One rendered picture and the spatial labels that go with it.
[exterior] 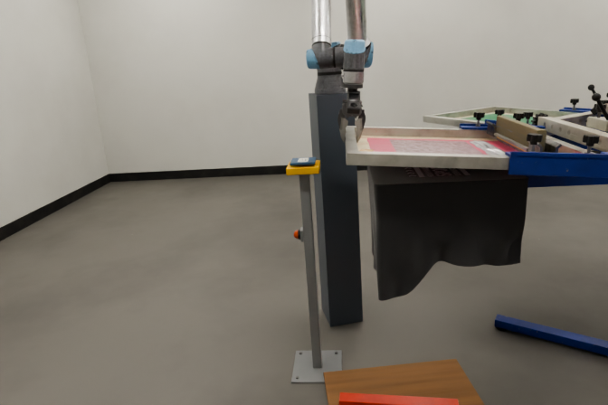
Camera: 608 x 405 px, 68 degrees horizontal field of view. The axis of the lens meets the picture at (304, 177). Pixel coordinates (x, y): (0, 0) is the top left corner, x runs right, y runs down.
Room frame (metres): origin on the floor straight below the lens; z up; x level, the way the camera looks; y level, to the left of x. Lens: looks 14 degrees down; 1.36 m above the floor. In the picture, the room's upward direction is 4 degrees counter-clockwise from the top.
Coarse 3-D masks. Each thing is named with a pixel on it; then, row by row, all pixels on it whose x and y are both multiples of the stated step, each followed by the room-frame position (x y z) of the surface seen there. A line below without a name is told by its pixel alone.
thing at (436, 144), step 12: (372, 144) 1.69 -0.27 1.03; (384, 144) 1.69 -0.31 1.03; (396, 144) 1.69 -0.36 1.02; (408, 144) 1.69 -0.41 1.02; (420, 144) 1.70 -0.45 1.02; (432, 144) 1.70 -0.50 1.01; (444, 144) 1.70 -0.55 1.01; (456, 144) 1.70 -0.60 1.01; (468, 144) 1.70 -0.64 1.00; (492, 144) 1.71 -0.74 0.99; (504, 144) 1.71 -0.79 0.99
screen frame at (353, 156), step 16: (352, 128) 1.84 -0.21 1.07; (368, 128) 1.88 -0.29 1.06; (384, 128) 1.88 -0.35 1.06; (400, 128) 1.87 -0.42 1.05; (416, 128) 1.86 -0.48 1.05; (432, 128) 1.86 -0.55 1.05; (448, 128) 1.87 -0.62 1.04; (352, 144) 1.50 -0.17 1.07; (352, 160) 1.35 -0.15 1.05; (368, 160) 1.34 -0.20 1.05; (384, 160) 1.34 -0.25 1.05; (400, 160) 1.33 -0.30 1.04; (416, 160) 1.33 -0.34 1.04; (432, 160) 1.32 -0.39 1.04; (448, 160) 1.32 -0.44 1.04; (464, 160) 1.31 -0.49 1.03; (480, 160) 1.31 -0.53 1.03; (496, 160) 1.31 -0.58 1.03
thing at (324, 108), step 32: (320, 96) 2.09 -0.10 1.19; (320, 128) 2.08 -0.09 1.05; (320, 160) 2.08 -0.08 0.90; (320, 192) 2.11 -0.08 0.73; (352, 192) 2.11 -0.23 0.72; (320, 224) 2.16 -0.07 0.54; (352, 224) 2.11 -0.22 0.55; (320, 256) 2.21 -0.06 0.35; (352, 256) 2.11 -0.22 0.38; (352, 288) 2.11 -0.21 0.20; (352, 320) 2.10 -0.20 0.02
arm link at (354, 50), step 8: (352, 40) 1.63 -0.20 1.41; (360, 40) 1.63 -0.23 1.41; (344, 48) 1.65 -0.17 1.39; (352, 48) 1.62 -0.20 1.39; (360, 48) 1.62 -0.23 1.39; (344, 56) 1.65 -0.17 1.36; (352, 56) 1.62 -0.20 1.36; (360, 56) 1.62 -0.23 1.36; (344, 64) 1.64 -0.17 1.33; (352, 64) 1.62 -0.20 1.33; (360, 64) 1.62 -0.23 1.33
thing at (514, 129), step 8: (504, 120) 1.68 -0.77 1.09; (512, 120) 1.62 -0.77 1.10; (496, 128) 1.76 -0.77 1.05; (504, 128) 1.67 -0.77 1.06; (512, 128) 1.59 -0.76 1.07; (520, 128) 1.52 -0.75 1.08; (528, 128) 1.46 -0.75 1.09; (536, 128) 1.42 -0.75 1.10; (512, 136) 1.59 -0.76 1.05; (520, 136) 1.51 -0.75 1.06; (544, 136) 1.39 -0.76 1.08; (528, 144) 1.44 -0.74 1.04; (544, 144) 1.39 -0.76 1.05
